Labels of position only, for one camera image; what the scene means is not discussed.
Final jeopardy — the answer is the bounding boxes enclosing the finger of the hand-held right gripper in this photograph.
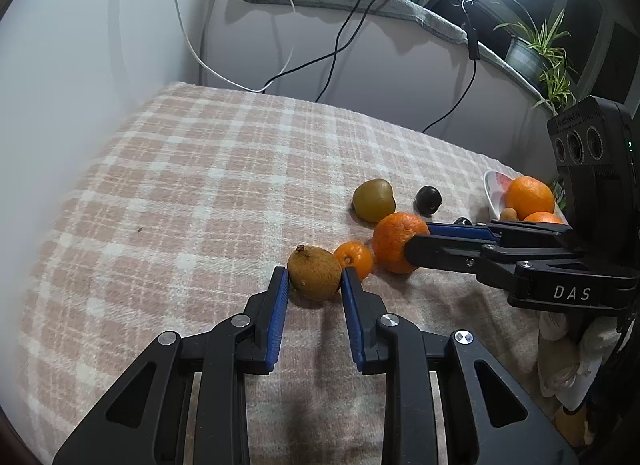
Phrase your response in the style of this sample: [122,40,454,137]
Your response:
[404,233,581,292]
[426,219,574,249]

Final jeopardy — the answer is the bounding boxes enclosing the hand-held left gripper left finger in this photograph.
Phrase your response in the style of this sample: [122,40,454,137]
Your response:
[52,266,291,465]

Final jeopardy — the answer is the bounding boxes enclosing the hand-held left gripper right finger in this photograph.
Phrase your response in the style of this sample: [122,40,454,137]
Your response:
[341,266,581,465]

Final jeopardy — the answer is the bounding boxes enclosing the medium tangerine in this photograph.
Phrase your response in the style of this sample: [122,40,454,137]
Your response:
[372,212,431,275]

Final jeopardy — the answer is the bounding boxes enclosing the white floral plate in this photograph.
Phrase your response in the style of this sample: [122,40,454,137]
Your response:
[483,170,568,226]

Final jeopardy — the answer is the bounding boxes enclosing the smooth round orange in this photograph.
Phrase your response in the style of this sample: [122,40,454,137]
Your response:
[506,176,556,220]

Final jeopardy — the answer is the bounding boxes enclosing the dark round fruit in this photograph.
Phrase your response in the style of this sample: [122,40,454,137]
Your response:
[415,186,443,216]

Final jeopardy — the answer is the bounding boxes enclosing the small tangerine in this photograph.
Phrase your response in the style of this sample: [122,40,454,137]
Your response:
[333,241,375,282]

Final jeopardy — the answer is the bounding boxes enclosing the green kiwi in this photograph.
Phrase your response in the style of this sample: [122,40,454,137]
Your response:
[352,179,397,224]

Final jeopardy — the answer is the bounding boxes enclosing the grey plant pot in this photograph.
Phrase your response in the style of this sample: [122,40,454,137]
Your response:
[505,35,546,78]

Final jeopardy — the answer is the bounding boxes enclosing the plaid pink tablecloth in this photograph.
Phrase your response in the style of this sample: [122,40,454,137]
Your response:
[17,81,566,465]

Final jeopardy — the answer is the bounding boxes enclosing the white plastic bag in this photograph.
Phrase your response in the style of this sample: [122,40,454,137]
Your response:
[537,312,613,411]

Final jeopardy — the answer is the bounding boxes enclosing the spider plant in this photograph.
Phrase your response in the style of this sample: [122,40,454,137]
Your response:
[492,0,578,116]

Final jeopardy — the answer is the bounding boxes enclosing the white refrigerator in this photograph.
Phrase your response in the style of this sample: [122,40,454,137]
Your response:
[0,0,211,226]

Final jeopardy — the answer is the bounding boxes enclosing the black ring light cable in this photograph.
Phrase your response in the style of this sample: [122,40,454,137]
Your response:
[422,0,482,134]

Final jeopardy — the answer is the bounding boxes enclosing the long white cable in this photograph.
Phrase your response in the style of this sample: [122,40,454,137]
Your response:
[169,0,296,94]

